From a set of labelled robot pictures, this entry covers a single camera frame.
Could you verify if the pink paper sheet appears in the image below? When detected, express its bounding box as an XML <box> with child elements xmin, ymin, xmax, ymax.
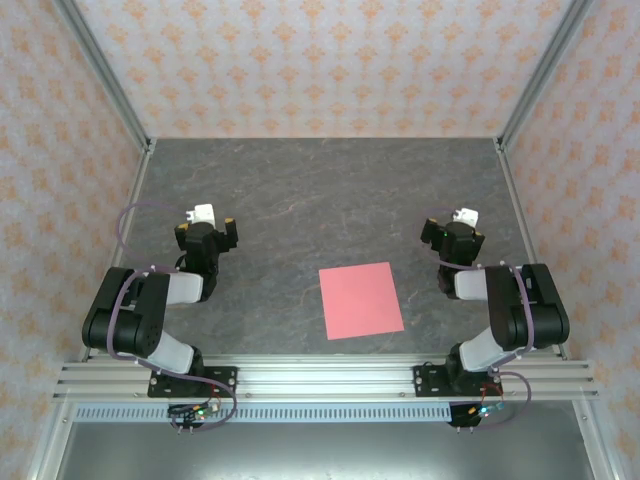
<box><xmin>318</xmin><ymin>261</ymin><xmax>405</xmax><ymax>341</ymax></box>

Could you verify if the grey metal sheet panel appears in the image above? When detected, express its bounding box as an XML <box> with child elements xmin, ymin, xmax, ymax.
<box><xmin>54</xmin><ymin>422</ymin><xmax>596</xmax><ymax>480</ymax></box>

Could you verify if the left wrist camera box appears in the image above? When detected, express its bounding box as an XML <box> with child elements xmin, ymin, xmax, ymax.
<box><xmin>184</xmin><ymin>202</ymin><xmax>217</xmax><ymax>227</ymax></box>

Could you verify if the aluminium side rail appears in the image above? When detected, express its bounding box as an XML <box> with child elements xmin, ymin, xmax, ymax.
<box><xmin>77</xmin><ymin>139</ymin><xmax>157</xmax><ymax>362</ymax></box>
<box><xmin>493</xmin><ymin>138</ymin><xmax>571</xmax><ymax>362</ymax></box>

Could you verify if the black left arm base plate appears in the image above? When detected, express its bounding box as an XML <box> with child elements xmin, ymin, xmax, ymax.
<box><xmin>147</xmin><ymin>366</ymin><xmax>239</xmax><ymax>400</ymax></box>

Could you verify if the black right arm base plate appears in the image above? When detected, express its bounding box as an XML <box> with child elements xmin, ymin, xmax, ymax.
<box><xmin>412</xmin><ymin>364</ymin><xmax>502</xmax><ymax>400</ymax></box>

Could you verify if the aluminium mounting rail beam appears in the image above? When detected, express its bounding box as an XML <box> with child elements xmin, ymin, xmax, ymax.
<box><xmin>53</xmin><ymin>354</ymin><xmax>600</xmax><ymax>403</ymax></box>

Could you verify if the grey slotted cable duct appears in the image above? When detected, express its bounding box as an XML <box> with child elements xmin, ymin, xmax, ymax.
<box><xmin>73</xmin><ymin>405</ymin><xmax>454</xmax><ymax>424</ymax></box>

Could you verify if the short aluminium frame post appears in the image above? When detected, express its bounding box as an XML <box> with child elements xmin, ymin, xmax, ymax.
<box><xmin>572</xmin><ymin>399</ymin><xmax>616</xmax><ymax>480</ymax></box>
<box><xmin>27</xmin><ymin>401</ymin><xmax>76</xmax><ymax>480</ymax></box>

